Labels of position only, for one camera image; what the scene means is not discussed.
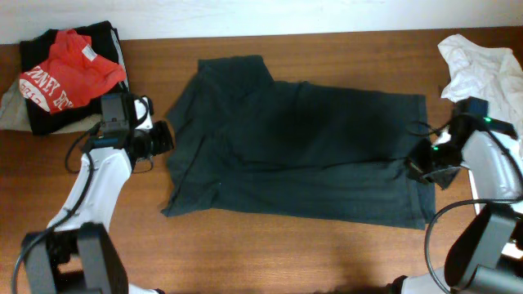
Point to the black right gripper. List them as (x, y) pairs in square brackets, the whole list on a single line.
[(417, 171)]

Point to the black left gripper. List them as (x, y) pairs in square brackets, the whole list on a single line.
[(163, 140)]

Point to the dark green t-shirt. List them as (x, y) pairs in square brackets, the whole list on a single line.
[(248, 143)]

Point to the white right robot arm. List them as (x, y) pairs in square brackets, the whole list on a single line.
[(477, 261)]

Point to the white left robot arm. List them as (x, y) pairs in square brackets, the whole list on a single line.
[(75, 254)]

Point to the red printed t-shirt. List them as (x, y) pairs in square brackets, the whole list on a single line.
[(71, 76)]

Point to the white crumpled garment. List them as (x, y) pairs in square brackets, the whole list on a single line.
[(491, 74)]

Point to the black folded garment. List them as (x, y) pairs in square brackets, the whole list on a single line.
[(105, 42)]

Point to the grey folded garment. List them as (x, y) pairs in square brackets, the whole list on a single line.
[(14, 115)]

